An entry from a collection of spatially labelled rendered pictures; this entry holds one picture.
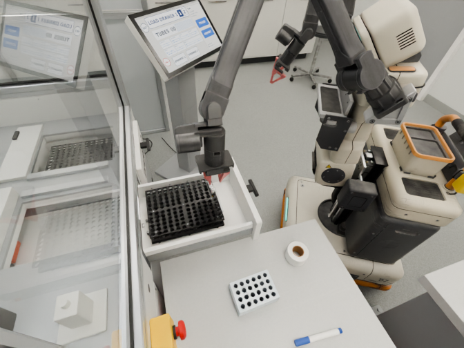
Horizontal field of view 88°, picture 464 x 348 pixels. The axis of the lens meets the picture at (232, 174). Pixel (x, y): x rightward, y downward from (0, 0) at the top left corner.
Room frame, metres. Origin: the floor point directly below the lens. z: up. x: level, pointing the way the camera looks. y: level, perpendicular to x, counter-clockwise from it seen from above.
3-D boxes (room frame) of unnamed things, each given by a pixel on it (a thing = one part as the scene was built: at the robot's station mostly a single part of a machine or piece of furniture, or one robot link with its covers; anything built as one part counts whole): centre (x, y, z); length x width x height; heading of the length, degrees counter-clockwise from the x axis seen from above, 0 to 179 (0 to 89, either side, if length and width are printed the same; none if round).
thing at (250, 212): (0.50, -0.04, 0.87); 0.29 x 0.02 x 0.11; 21
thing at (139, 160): (0.68, 0.37, 0.87); 0.29 x 0.02 x 0.11; 21
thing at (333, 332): (0.12, -0.27, 0.77); 0.14 x 0.02 x 0.02; 106
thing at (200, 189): (0.43, 0.15, 0.87); 0.22 x 0.18 x 0.06; 111
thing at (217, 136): (0.49, 0.06, 1.13); 0.07 x 0.06 x 0.07; 107
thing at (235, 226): (0.43, 0.16, 0.86); 0.40 x 0.26 x 0.06; 111
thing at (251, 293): (0.22, -0.09, 0.78); 0.12 x 0.08 x 0.04; 113
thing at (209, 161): (0.49, 0.05, 1.07); 0.10 x 0.07 x 0.07; 111
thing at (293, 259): (0.35, -0.23, 0.78); 0.07 x 0.07 x 0.04
